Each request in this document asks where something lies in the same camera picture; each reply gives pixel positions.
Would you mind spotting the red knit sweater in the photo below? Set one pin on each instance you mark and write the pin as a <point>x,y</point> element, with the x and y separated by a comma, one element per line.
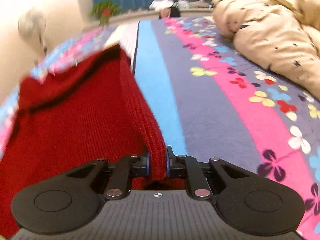
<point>90,111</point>

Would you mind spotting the floral striped bed sheet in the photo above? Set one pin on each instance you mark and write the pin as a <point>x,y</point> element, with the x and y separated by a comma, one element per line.
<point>208,101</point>

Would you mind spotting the cream star-print duvet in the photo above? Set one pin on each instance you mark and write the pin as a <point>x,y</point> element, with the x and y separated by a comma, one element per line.
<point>281,36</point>

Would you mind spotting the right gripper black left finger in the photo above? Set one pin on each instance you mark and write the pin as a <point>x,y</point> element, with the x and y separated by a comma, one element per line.
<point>71,200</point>

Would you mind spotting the dark bag on sill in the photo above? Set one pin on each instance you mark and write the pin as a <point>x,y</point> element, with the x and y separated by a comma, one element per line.
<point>171,12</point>

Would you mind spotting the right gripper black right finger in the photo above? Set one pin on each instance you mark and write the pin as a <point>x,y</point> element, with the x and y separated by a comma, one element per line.
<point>244,200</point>

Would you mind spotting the white standing fan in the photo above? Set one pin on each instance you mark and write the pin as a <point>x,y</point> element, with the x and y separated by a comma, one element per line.
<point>31,28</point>

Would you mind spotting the potted green plant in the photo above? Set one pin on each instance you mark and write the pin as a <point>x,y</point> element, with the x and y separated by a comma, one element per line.
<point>104,10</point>

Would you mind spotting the white clothes pile on sill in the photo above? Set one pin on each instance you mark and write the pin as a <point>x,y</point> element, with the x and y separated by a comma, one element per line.
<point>158,5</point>

